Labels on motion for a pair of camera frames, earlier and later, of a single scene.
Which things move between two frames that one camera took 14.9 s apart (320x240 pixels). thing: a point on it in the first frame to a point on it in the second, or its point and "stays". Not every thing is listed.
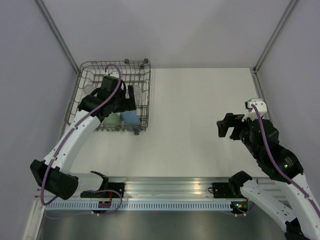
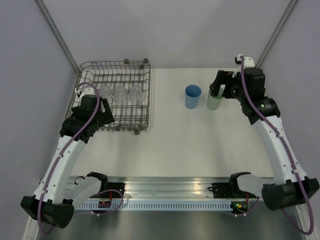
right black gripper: x=231 y=119 to x=221 y=78
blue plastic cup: x=131 y=117 to x=192 y=93
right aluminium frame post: x=268 y=46 stays
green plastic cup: x=112 y=121 to x=213 y=102
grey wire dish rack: x=89 y=80 stays
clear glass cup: x=138 y=94 stays
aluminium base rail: x=144 y=188 stays
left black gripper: x=128 y=104 to x=107 y=117
